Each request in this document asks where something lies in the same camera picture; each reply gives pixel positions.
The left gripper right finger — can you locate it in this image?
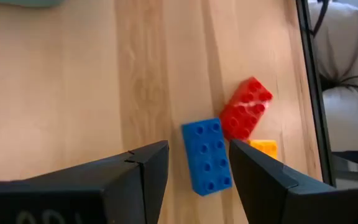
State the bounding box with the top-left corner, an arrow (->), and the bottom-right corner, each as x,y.
228,139 -> 358,224

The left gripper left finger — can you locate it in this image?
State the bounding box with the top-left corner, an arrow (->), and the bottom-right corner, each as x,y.
0,140 -> 170,224

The yellow toy brick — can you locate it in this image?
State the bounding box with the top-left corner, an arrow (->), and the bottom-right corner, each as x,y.
247,139 -> 278,160

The blue toy brick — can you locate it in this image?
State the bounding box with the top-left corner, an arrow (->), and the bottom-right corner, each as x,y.
181,117 -> 233,197

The red toy brick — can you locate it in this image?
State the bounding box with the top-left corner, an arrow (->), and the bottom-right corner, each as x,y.
219,77 -> 274,142

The white cushion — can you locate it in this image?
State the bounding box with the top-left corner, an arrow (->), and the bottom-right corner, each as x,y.
308,0 -> 358,153

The teal green plastic bin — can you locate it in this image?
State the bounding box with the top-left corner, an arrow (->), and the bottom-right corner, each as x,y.
0,0 -> 65,7

